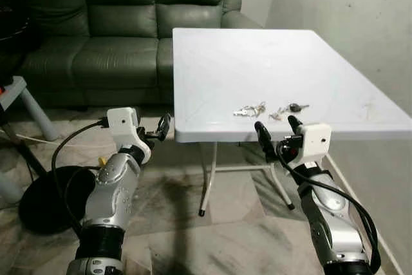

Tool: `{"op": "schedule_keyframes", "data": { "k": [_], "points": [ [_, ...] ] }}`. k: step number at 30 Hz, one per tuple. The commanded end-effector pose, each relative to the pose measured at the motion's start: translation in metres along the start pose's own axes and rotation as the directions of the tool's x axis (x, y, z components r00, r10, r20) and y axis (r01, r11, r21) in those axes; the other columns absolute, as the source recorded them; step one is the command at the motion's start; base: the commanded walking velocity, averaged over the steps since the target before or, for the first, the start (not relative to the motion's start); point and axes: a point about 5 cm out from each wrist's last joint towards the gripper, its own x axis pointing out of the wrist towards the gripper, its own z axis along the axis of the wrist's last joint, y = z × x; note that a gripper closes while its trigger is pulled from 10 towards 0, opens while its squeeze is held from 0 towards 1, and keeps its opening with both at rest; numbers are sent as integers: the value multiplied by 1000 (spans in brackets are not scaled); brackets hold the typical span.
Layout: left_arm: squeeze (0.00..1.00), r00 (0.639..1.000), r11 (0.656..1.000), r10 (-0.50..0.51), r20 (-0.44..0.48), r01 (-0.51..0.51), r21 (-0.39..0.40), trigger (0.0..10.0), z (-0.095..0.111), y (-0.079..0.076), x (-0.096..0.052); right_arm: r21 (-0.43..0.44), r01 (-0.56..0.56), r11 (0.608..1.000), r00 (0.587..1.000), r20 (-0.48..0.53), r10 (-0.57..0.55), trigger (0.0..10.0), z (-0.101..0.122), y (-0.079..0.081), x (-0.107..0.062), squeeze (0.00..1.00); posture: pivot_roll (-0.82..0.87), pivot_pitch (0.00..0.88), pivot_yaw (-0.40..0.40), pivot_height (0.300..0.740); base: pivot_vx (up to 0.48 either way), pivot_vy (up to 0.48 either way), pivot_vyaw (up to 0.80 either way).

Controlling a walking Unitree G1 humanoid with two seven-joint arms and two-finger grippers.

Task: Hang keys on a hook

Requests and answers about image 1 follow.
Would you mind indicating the dark green leather sofa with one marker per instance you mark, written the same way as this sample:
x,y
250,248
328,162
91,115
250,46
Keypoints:
x,y
116,62

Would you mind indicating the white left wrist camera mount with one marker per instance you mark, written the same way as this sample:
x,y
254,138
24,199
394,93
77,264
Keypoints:
x,y
122,122

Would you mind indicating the grey metal stand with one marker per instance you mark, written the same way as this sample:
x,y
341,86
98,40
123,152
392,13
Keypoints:
x,y
26,98

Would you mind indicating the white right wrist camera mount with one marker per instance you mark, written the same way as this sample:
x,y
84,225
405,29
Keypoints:
x,y
315,140

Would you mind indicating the key with black head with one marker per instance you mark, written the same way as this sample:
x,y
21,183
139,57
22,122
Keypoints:
x,y
295,107

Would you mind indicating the black round stand base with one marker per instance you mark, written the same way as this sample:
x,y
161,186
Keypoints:
x,y
45,204

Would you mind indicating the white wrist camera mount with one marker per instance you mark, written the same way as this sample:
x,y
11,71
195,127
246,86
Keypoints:
x,y
122,122
315,140

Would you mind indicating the small yellow and red object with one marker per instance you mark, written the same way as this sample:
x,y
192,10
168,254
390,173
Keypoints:
x,y
101,160

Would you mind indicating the white plastic folding table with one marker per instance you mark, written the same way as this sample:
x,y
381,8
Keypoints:
x,y
270,69

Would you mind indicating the small silver key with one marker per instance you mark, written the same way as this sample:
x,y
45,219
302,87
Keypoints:
x,y
275,116

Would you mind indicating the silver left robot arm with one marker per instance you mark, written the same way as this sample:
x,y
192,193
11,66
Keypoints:
x,y
112,188

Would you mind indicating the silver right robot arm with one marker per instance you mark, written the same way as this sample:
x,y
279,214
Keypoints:
x,y
331,210

